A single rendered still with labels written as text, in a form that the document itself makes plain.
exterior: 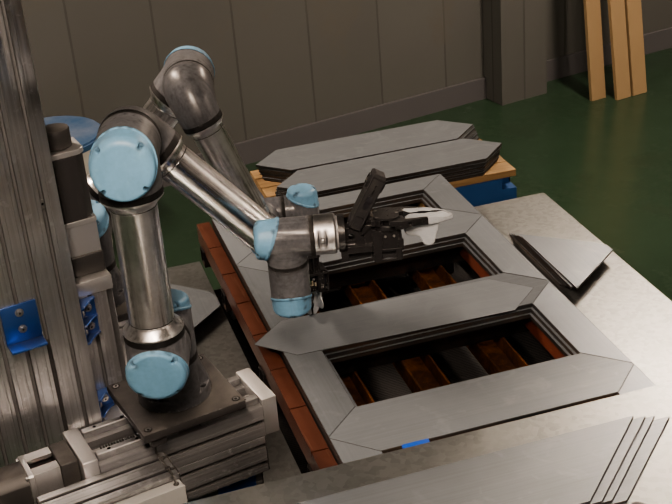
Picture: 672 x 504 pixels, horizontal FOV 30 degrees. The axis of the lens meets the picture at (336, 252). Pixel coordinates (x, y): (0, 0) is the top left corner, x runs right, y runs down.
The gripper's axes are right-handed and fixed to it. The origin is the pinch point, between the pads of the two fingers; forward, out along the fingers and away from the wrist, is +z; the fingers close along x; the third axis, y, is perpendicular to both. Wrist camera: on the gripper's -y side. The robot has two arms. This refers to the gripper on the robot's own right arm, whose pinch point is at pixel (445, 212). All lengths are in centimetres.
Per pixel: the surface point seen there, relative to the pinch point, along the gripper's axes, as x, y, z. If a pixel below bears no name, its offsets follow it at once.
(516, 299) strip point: -79, 50, 25
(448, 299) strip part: -83, 50, 8
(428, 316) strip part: -75, 51, 2
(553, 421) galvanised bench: 5.4, 41.7, 17.8
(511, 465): 21.0, 41.5, 7.1
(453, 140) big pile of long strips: -188, 35, 24
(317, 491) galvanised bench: 20, 44, -28
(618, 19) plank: -442, 43, 144
